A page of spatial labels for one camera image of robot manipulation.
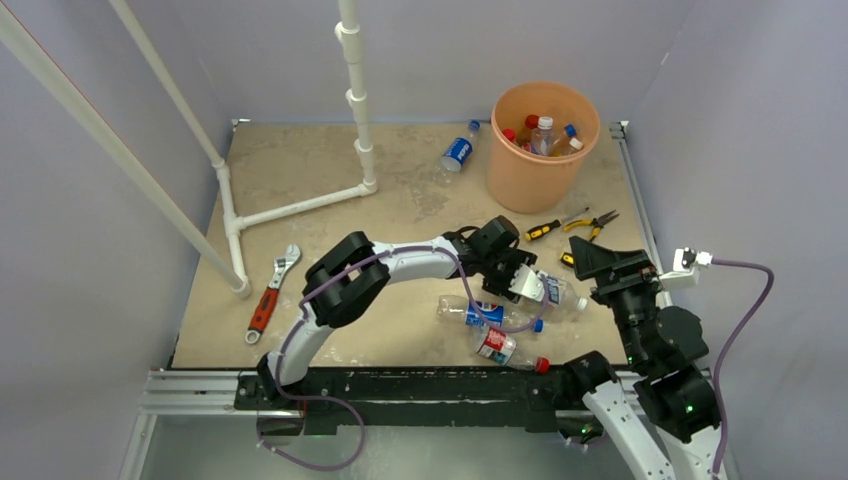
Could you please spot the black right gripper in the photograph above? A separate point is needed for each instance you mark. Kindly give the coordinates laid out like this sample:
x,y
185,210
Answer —
x,y
591,260

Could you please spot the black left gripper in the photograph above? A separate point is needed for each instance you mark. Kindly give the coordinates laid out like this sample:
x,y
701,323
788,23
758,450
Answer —
x,y
516,259

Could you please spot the crushed white cap bottle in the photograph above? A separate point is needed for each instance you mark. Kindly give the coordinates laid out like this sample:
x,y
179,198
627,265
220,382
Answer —
x,y
559,296

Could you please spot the small blue Pepsi bottle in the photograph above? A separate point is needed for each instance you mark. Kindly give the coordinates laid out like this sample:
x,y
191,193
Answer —
x,y
459,309

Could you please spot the large Pepsi bottle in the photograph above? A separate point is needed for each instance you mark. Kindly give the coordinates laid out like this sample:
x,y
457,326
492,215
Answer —
x,y
569,132

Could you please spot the red label water bottle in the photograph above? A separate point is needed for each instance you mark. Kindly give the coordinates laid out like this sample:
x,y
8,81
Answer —
x,y
511,136

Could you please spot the clear white cap bottle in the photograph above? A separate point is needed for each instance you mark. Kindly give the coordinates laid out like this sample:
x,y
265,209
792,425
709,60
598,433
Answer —
x,y
542,136

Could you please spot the gold red drink bottle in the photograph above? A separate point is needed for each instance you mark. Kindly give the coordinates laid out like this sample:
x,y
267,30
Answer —
x,y
574,146

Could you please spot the red cap clear bottle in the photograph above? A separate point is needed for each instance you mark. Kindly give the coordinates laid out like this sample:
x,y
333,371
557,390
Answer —
x,y
524,134

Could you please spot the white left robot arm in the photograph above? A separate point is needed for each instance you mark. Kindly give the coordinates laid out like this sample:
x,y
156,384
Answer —
x,y
342,285

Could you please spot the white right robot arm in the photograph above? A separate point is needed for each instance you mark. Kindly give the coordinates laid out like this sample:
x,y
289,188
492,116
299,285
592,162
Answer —
x,y
681,404

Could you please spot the orange plastic bin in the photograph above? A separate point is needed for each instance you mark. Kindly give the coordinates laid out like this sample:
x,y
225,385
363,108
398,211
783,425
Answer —
x,y
524,182

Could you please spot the red blue label bottle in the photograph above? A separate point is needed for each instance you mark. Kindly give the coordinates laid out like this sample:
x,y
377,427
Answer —
x,y
504,350

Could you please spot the yellow handled pliers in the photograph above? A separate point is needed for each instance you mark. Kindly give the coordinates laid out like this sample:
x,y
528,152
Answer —
x,y
596,224

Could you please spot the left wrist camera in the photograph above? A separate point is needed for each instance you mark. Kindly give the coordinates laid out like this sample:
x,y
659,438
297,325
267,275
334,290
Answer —
x,y
528,283

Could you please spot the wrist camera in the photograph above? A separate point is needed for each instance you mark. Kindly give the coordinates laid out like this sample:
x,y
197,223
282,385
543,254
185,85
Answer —
x,y
686,268
528,283

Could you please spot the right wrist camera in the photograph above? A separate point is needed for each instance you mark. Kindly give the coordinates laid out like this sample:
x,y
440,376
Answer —
x,y
686,268

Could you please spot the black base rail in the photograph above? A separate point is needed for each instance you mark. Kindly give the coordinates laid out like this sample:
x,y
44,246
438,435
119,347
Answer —
x,y
466,396

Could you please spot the adjustable wrench red handle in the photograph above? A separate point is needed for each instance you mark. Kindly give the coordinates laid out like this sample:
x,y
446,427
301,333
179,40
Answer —
x,y
263,312

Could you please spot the white PVC pipe frame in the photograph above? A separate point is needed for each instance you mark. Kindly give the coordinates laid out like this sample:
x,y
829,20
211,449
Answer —
x,y
18,39

